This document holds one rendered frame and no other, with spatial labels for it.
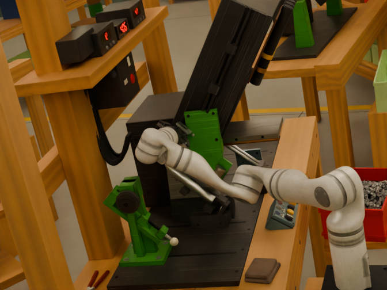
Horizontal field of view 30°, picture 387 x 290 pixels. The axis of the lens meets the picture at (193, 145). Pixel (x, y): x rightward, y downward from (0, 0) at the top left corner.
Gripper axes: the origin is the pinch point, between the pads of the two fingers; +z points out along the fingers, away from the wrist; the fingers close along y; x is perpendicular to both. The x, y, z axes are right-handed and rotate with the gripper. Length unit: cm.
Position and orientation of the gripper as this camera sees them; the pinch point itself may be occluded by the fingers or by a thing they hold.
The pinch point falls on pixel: (179, 133)
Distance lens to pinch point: 242.3
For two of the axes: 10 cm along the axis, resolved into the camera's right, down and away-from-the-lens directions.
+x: -6.1, 7.5, 2.7
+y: -7.5, -6.5, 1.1
